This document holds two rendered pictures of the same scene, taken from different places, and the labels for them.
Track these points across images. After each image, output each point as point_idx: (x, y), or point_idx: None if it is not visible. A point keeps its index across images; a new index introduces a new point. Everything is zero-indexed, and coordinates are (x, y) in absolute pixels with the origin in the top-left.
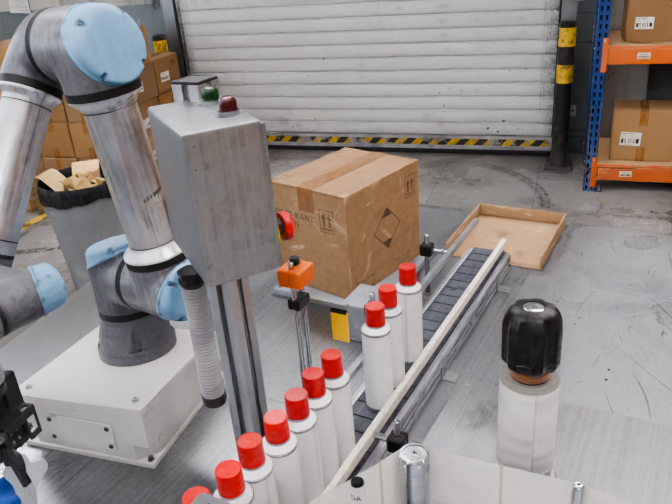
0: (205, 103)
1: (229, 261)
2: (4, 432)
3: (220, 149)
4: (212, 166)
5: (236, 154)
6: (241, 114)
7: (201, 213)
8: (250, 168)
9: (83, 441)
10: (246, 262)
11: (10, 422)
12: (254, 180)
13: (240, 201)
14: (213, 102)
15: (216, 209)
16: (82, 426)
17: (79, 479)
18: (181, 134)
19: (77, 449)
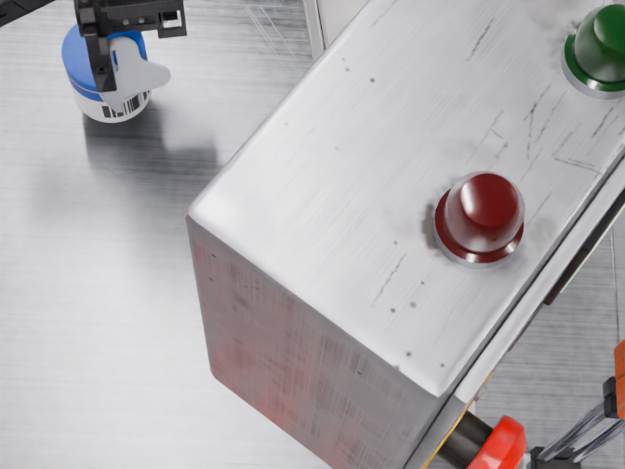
0: (564, 59)
1: (261, 402)
2: (100, 9)
3: (288, 320)
4: (257, 314)
5: (332, 362)
6: (485, 280)
7: (211, 321)
8: (364, 404)
9: (314, 53)
10: (300, 435)
11: (122, 1)
12: (366, 419)
13: (315, 397)
14: (580, 84)
15: (250, 350)
16: (318, 41)
17: (260, 99)
18: (195, 206)
19: (312, 46)
